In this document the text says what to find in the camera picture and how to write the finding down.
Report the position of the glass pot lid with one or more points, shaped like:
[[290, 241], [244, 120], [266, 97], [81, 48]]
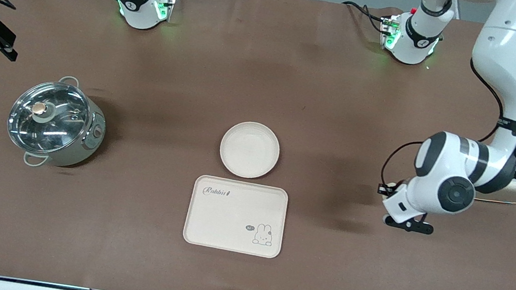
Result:
[[47, 118]]

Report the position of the brown table cloth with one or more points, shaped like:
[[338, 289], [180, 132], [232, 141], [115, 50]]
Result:
[[269, 65]]

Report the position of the cream rabbit print tray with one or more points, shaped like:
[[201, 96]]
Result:
[[227, 216]]

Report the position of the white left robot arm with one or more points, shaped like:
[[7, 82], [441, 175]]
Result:
[[507, 59]]

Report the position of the steel electric cooking pot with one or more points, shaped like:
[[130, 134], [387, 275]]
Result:
[[90, 136]]

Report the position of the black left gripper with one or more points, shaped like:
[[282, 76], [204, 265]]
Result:
[[381, 191]]

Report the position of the cream round plate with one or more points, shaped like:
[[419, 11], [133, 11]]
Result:
[[249, 150]]

